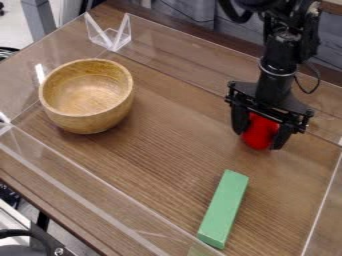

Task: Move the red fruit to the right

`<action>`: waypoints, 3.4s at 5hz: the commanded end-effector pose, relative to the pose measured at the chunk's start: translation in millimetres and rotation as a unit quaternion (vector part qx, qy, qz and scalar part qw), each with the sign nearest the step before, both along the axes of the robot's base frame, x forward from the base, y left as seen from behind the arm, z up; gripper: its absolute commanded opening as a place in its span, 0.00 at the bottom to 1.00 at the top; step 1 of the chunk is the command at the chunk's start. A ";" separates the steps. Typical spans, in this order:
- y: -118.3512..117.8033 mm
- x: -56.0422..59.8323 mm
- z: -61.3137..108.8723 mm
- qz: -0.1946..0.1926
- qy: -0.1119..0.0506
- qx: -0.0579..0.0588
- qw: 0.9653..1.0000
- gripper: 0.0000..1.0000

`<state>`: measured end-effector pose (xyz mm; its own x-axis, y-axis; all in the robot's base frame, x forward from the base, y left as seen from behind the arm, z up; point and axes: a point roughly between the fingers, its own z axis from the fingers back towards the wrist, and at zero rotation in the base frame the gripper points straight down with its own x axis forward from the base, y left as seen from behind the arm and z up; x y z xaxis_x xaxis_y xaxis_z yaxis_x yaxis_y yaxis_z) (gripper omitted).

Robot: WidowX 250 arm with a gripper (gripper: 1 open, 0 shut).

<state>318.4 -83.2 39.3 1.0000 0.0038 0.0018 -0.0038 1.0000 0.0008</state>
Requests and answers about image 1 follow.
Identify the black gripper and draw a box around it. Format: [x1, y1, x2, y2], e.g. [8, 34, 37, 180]
[224, 81, 314, 150]

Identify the red plush strawberry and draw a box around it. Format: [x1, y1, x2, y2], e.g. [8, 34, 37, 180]
[242, 113, 279, 150]

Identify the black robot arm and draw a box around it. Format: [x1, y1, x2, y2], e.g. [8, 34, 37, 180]
[219, 0, 322, 150]

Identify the green rectangular block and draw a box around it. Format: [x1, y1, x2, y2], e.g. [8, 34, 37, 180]
[196, 170, 248, 249]

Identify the wooden bowl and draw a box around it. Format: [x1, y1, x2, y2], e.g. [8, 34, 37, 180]
[39, 58, 135, 134]

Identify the clear acrylic corner bracket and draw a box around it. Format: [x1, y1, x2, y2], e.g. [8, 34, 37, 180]
[84, 13, 132, 52]

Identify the clear acrylic front wall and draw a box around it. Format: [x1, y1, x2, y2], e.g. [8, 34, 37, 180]
[0, 118, 223, 256]

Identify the grey post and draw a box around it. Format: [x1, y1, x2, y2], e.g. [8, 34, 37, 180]
[20, 0, 56, 41]

